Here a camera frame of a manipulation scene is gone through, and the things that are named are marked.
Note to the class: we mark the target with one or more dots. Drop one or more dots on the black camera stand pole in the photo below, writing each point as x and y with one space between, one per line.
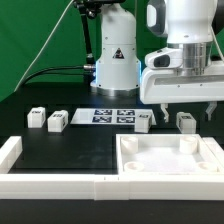
89 9

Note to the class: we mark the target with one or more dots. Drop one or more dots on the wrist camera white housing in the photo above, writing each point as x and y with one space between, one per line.
165 58

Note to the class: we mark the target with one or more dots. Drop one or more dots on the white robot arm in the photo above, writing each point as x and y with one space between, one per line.
181 22

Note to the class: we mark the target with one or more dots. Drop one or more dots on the white square tabletop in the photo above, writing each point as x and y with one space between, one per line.
165 154

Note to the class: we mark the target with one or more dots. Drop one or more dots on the white U-shaped fence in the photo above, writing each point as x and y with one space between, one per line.
107 187

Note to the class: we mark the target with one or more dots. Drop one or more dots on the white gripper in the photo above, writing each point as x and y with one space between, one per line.
198 79

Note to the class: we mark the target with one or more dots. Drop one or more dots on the white sheet with markers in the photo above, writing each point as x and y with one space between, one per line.
109 116

